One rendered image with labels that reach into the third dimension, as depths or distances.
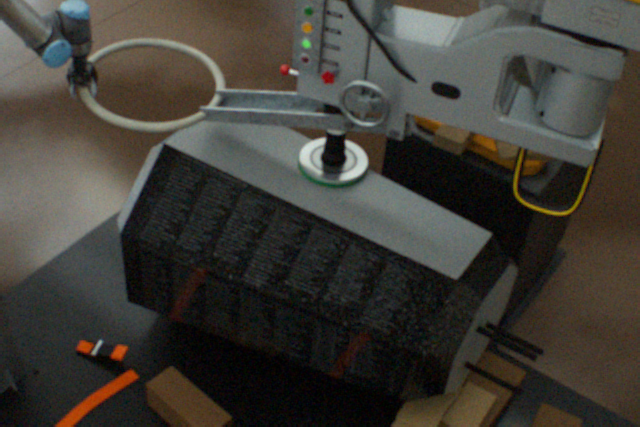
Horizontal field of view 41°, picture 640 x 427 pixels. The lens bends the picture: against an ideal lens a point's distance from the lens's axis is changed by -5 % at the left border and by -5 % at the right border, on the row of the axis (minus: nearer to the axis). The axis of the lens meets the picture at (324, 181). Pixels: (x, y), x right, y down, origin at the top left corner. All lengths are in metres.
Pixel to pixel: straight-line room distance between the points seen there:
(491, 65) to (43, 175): 2.35
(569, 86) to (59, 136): 2.65
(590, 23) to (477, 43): 0.31
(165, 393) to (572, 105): 1.61
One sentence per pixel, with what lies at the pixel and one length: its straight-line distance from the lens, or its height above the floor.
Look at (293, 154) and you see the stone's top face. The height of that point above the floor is 0.80.
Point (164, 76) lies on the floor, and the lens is 4.67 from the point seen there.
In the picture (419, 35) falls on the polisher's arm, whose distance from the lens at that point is 2.43.
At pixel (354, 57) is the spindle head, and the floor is 1.29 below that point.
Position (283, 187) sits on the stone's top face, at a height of 0.80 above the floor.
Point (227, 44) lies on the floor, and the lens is 4.92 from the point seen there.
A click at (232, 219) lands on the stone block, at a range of 2.77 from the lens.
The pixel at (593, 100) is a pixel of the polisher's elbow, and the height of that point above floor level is 1.35.
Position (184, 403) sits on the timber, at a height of 0.13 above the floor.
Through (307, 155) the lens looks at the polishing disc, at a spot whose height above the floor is 0.83.
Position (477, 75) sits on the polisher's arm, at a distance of 2.39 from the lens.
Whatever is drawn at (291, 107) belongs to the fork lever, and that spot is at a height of 0.95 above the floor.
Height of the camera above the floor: 2.60
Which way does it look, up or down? 40 degrees down
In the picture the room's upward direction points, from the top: 6 degrees clockwise
